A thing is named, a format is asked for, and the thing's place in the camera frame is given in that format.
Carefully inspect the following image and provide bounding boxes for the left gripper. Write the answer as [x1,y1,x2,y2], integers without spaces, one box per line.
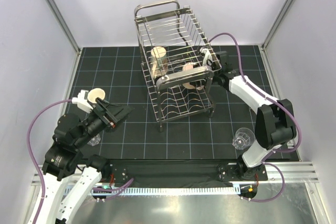
[73,97,134,148]

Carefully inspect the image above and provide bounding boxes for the pink mug with handle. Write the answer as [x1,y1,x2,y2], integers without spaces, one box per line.
[182,62,205,91]

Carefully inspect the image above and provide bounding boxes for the clear plastic cup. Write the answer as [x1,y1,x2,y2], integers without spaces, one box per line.
[233,127,255,150]
[87,134,101,146]

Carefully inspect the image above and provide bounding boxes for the cream floral painted mug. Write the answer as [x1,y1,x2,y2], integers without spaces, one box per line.
[150,46,167,79]

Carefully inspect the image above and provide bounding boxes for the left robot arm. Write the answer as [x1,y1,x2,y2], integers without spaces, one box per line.
[28,99,133,223]

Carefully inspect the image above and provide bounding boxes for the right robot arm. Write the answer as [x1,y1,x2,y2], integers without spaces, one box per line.
[204,51,297,180]

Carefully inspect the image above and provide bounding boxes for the black grid mat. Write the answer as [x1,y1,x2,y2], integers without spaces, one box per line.
[47,45,292,159]

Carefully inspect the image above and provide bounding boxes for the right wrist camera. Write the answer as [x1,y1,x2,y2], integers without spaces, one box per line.
[200,47,215,66]

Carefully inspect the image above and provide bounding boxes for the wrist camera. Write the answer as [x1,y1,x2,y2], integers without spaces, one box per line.
[71,90,92,113]
[200,47,215,66]

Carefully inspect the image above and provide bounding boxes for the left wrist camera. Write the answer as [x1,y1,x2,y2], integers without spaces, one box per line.
[71,90,92,113]

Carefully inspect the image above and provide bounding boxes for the steel wire dish rack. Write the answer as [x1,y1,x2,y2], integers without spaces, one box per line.
[134,0,216,131]

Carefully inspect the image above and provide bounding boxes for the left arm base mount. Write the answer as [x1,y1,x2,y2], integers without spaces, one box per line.
[105,164,129,184]

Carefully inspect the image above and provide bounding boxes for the white slotted cable duct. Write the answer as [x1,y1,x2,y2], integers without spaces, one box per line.
[44,186,241,196]

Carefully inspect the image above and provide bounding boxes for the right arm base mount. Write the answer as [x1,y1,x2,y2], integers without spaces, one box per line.
[217,163,240,182]

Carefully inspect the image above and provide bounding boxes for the aluminium frame rail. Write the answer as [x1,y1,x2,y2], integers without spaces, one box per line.
[31,163,321,183]

